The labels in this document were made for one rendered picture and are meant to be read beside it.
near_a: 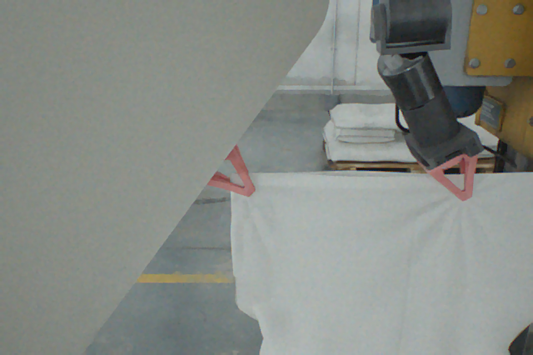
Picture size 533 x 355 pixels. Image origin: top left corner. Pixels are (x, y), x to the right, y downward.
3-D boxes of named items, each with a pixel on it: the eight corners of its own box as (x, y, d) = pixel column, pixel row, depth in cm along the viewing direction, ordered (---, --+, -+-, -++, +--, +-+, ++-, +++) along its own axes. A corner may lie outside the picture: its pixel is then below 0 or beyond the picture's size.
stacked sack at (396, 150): (328, 167, 351) (329, 147, 346) (322, 148, 392) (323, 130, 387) (425, 167, 351) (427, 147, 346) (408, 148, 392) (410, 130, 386)
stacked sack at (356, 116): (331, 131, 345) (332, 112, 340) (328, 117, 384) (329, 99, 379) (429, 133, 341) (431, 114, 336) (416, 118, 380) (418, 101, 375)
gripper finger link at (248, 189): (271, 164, 70) (221, 117, 68) (270, 182, 64) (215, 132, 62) (237, 196, 72) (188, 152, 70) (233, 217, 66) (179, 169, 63)
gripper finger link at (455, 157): (475, 174, 70) (450, 117, 67) (499, 193, 64) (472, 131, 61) (430, 197, 71) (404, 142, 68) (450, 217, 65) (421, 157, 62)
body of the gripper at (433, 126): (450, 125, 68) (430, 77, 66) (484, 147, 59) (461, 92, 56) (408, 147, 69) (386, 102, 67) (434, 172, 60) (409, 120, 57)
